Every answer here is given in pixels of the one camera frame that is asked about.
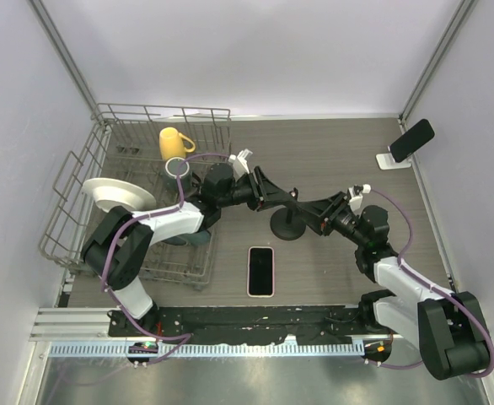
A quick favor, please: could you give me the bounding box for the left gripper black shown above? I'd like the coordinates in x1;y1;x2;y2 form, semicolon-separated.
218;168;290;213

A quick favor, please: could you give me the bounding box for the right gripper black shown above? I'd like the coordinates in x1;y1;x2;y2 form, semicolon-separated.
297;191;368;247

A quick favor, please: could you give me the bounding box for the black clamp phone stand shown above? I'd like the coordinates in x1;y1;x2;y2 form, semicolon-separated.
270;187;306;241

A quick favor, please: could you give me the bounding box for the black case phone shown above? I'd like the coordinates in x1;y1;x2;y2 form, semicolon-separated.
389;119;435;163

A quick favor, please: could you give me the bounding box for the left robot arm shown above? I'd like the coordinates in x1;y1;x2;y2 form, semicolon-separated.
81;163;298;337

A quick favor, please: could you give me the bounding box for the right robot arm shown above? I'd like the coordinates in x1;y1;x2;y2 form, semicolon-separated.
296;187;494;380

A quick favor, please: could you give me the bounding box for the white phone stand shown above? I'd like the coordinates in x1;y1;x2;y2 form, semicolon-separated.
375;150;412;170

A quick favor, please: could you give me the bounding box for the pink case phone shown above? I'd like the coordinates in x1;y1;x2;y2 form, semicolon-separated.
247;246;275;297

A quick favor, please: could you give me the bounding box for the dark teal cup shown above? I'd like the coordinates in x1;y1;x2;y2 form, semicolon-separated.
163;157;201;195

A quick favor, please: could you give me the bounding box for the yellow mug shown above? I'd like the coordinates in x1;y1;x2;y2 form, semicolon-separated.
158;127;196;160

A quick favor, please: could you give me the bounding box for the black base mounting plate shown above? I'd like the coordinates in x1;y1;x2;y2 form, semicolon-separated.
107;304;400;345

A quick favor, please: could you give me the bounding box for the white plate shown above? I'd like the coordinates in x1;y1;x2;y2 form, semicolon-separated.
82;177;157;213

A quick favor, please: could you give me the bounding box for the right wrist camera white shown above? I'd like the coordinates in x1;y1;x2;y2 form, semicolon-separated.
347;184;372;213

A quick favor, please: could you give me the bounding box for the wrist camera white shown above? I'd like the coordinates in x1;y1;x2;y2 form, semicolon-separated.
228;148;253;178
347;184;372;213

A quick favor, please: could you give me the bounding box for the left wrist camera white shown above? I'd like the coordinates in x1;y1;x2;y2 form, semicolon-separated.
228;148;253;178

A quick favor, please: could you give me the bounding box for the grey wire dish rack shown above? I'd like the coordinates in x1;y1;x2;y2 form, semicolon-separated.
39;103;231;274

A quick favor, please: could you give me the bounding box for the aluminium rail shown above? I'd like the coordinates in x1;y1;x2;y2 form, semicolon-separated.
30;306;113;341

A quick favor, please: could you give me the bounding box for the white slotted cable duct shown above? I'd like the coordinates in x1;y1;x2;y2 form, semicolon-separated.
49;337;364;359

